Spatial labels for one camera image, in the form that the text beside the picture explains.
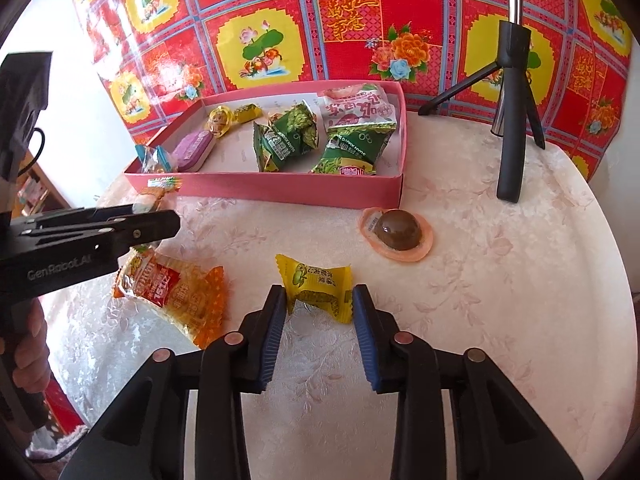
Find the green pea snack packet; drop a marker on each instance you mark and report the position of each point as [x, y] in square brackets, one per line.
[350, 152]
[285, 137]

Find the black tripod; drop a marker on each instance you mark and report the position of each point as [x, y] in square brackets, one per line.
[512, 110]

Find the brown jelly cup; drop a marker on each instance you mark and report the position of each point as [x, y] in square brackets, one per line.
[397, 232]

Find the person's left hand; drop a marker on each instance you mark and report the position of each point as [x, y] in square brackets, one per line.
[32, 355]

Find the wooden shelf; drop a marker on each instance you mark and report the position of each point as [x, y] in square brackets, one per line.
[35, 190]

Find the red printed wall cloth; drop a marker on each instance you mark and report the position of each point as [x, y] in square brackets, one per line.
[350, 25]

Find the blue white candy packet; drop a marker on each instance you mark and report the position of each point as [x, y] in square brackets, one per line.
[152, 157]

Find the red patterned cloth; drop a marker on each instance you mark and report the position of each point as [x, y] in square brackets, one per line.
[65, 405]

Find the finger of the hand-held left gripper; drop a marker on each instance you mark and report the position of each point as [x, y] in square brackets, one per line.
[75, 212]
[150, 227]

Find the orange cracker packet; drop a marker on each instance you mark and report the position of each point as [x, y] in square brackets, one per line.
[170, 295]

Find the pink cardboard box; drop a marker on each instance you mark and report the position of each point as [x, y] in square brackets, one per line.
[275, 187]

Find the white spouted drink pouch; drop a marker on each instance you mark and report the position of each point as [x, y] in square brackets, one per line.
[357, 107]

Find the yellow green candy packet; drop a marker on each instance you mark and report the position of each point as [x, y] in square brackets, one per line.
[315, 285]

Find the purple snack packet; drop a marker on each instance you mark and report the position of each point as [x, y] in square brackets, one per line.
[192, 150]

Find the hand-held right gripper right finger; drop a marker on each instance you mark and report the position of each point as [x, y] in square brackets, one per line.
[372, 350]

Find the orange clear candy packet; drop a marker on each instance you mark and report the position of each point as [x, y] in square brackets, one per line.
[220, 120]

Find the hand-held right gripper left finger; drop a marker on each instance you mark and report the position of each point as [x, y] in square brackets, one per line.
[270, 350]

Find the small yellow candy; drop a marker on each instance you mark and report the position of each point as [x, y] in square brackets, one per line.
[247, 111]

